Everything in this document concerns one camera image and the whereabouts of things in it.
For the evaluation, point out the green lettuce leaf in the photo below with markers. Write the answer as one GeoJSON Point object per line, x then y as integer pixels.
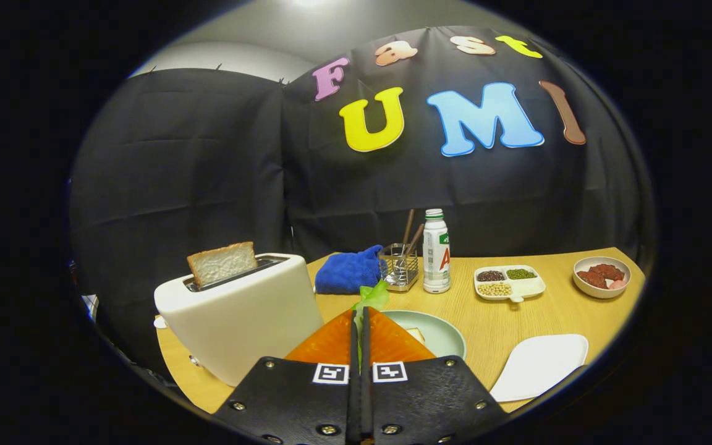
{"type": "Point", "coordinates": [374, 296]}

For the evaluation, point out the white meat dish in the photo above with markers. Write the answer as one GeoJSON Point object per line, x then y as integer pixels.
{"type": "Point", "coordinates": [600, 294]}

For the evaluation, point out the red meat slice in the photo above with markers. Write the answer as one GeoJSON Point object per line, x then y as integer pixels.
{"type": "Point", "coordinates": [609, 272]}
{"type": "Point", "coordinates": [591, 279]}

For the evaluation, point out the brown chopstick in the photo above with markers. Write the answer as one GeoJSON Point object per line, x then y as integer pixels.
{"type": "Point", "coordinates": [408, 225]}
{"type": "Point", "coordinates": [416, 238]}

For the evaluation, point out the white divided dish with beans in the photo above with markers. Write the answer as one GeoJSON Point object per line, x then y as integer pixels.
{"type": "Point", "coordinates": [529, 287]}

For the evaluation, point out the white toaster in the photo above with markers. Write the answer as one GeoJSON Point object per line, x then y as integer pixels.
{"type": "Point", "coordinates": [238, 321]}

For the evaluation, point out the black backdrop cloth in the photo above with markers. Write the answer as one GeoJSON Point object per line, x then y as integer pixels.
{"type": "Point", "coordinates": [207, 185]}

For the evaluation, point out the white rounded square plate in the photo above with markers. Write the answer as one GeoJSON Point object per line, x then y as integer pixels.
{"type": "Point", "coordinates": [541, 368]}

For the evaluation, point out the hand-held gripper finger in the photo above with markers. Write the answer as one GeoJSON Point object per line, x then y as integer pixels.
{"type": "Point", "coordinates": [366, 402]}
{"type": "Point", "coordinates": [353, 402]}

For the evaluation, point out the white bottle green cap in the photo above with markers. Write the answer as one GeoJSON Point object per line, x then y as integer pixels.
{"type": "Point", "coordinates": [435, 259]}

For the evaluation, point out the pale green plate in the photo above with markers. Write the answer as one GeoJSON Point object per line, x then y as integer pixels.
{"type": "Point", "coordinates": [442, 337]}

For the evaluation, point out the pale pink ham slice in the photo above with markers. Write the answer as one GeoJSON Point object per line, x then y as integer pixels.
{"type": "Point", "coordinates": [617, 284]}

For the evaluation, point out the blue cloth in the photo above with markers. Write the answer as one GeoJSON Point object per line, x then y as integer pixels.
{"type": "Point", "coordinates": [347, 272]}

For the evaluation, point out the toasted bread slice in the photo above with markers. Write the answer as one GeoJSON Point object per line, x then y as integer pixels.
{"type": "Point", "coordinates": [223, 262]}

